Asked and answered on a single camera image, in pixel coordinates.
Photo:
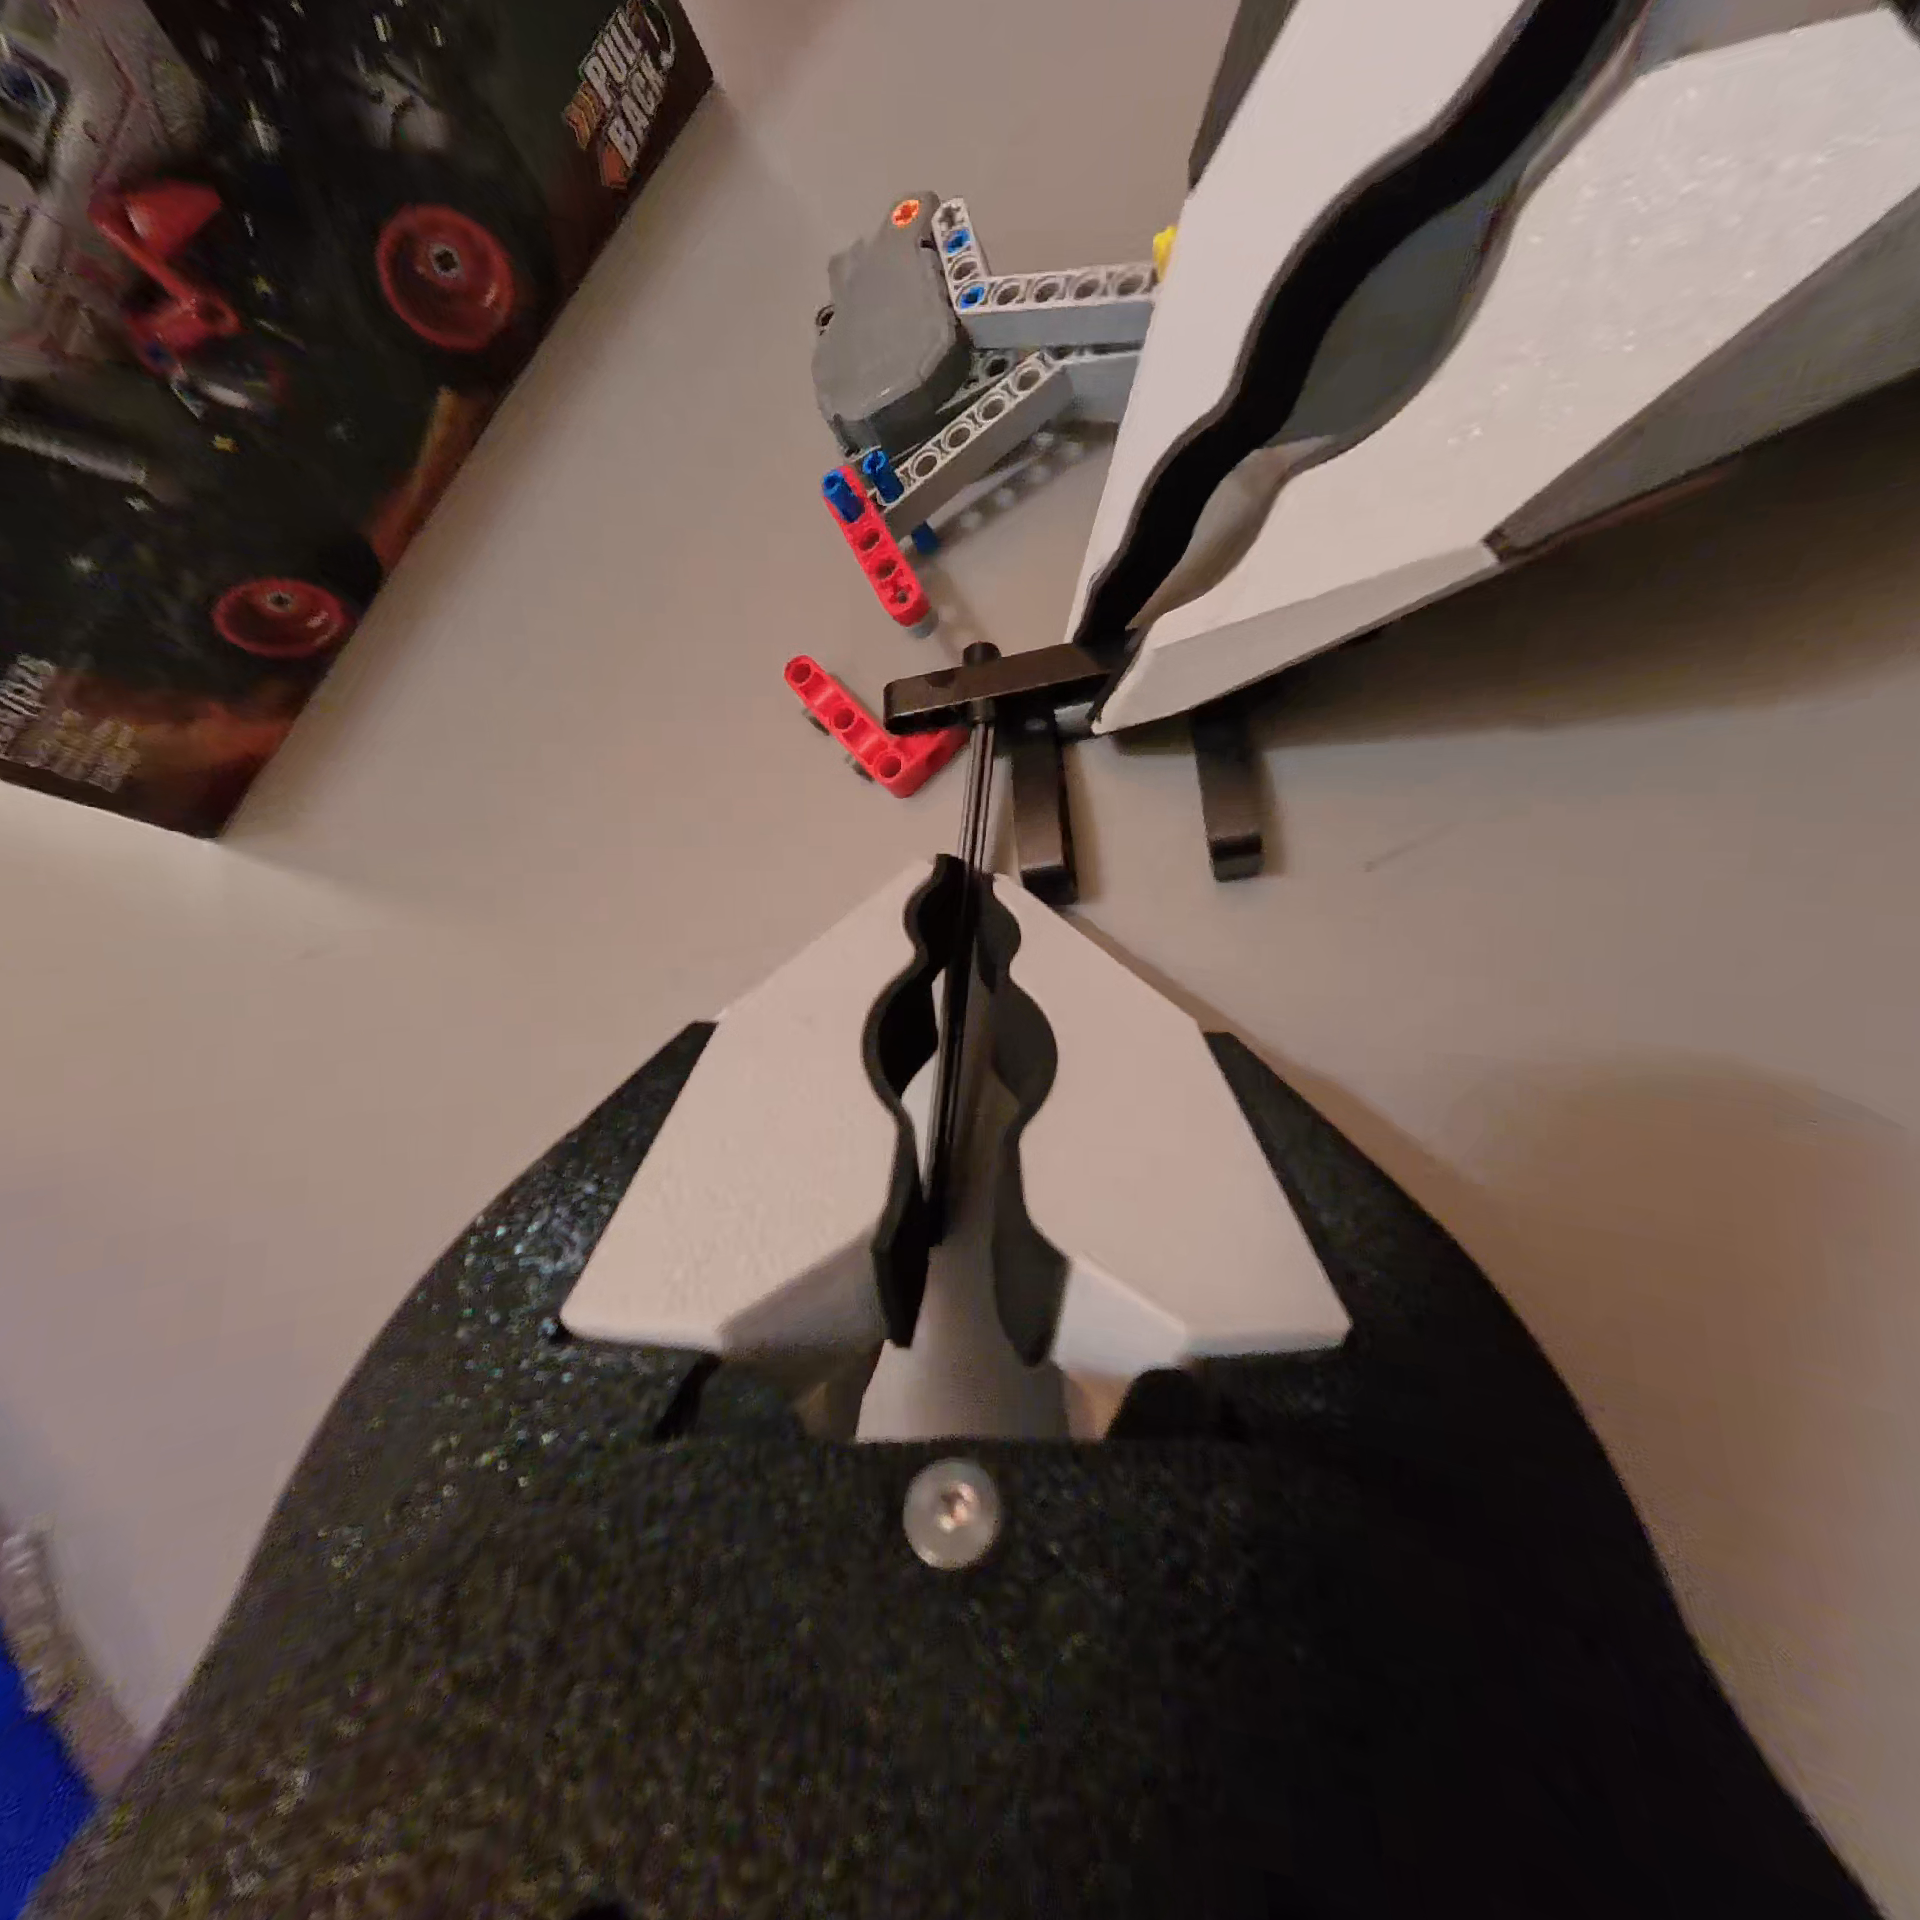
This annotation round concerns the red angled lego beam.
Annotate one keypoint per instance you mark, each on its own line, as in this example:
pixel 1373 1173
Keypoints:
pixel 866 733

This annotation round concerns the straight light grey lego beam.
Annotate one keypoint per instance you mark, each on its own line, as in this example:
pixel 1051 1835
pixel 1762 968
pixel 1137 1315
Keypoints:
pixel 974 434

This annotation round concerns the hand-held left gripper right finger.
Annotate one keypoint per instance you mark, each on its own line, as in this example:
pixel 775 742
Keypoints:
pixel 1183 1197

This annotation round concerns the dark grey lego motor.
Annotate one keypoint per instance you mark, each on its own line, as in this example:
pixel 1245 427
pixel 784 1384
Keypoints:
pixel 884 327

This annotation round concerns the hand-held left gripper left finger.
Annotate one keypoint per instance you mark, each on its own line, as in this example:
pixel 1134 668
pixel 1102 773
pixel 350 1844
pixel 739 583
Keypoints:
pixel 751 1197

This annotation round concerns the thin black lego axle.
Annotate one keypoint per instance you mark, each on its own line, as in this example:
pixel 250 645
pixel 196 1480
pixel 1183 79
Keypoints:
pixel 971 809

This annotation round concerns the blue container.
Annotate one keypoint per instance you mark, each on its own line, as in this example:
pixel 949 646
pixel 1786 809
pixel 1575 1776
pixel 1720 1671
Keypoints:
pixel 32 1770

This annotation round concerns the black lego beam with pin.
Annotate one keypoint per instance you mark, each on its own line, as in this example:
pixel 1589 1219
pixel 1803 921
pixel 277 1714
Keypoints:
pixel 1036 688

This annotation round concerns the dark truck printed cardboard box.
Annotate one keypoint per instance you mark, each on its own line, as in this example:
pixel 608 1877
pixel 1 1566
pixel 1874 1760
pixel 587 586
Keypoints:
pixel 301 373

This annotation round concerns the red straight lego beam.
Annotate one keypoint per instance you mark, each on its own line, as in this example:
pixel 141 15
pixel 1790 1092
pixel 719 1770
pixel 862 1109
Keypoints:
pixel 879 547

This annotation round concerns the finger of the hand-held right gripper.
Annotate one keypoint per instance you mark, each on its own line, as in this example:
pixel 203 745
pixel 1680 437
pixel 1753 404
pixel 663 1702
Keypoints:
pixel 1699 270
pixel 1305 178

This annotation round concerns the bent light grey lego beam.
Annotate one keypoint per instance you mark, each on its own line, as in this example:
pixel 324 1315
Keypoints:
pixel 1065 300

